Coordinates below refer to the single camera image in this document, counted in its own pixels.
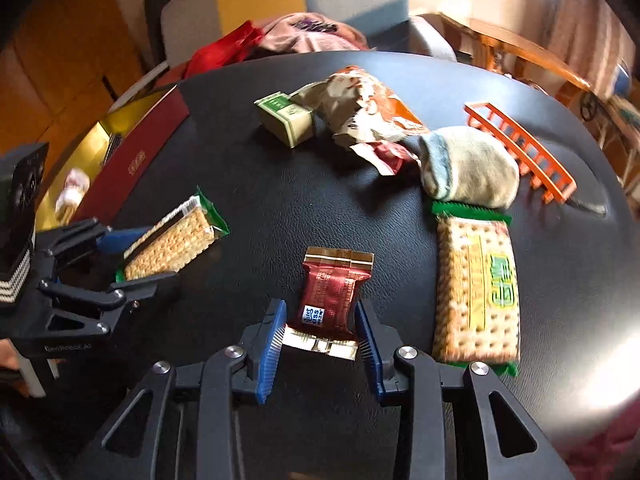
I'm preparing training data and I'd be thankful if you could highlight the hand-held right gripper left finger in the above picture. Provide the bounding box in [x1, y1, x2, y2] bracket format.
[75, 299, 288, 480]

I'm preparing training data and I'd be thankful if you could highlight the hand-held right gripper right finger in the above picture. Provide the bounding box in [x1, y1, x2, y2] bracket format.
[354, 299, 576, 480]

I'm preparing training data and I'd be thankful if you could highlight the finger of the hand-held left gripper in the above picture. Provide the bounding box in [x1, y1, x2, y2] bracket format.
[37, 270, 182, 336]
[32, 217, 151, 281]

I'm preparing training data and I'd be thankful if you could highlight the small green cracker packet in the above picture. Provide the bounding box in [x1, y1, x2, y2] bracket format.
[115, 186, 231, 283]

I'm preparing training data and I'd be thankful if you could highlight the red candy packet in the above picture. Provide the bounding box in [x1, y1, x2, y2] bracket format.
[282, 247, 376, 363]

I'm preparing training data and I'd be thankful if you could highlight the gold tin box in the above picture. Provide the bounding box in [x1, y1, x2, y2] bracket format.
[37, 85, 191, 233]

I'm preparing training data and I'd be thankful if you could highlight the large green cracker packet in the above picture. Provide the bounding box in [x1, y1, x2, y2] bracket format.
[431, 200, 522, 378]

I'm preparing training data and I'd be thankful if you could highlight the small red wrapper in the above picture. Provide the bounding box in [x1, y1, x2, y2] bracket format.
[350, 141, 421, 176]

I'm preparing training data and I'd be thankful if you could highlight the small green box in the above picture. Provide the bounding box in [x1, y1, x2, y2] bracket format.
[254, 91, 316, 148]

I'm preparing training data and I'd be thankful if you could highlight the pale sock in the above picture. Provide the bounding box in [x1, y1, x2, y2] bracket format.
[417, 126, 521, 210]

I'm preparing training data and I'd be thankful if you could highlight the orange plastic rack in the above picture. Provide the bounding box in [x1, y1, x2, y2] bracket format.
[464, 101, 578, 205]

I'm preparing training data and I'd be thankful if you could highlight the brown snack bag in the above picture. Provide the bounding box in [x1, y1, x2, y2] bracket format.
[292, 66, 431, 148]

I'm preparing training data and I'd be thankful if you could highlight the white candy wrapper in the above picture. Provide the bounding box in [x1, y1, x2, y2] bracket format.
[54, 169, 91, 223]

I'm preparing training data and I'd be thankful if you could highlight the dark snack packet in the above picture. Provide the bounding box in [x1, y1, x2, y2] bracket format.
[102, 132, 126, 167]

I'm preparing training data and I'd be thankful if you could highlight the wooden cabinet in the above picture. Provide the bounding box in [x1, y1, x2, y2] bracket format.
[0, 0, 151, 161]

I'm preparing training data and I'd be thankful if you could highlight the red cloth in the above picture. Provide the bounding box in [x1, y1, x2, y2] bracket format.
[182, 20, 266, 78]

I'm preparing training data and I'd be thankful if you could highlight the grey and yellow chair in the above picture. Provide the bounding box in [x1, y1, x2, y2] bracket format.
[145, 0, 458, 68]

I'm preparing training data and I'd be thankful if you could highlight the pink cloth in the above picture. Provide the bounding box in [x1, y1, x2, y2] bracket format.
[257, 12, 371, 56]

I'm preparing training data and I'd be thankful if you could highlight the wooden side table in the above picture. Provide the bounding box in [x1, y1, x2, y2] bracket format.
[440, 12, 640, 111]

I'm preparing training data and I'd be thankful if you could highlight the beige curtain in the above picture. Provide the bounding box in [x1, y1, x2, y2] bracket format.
[550, 0, 626, 71]

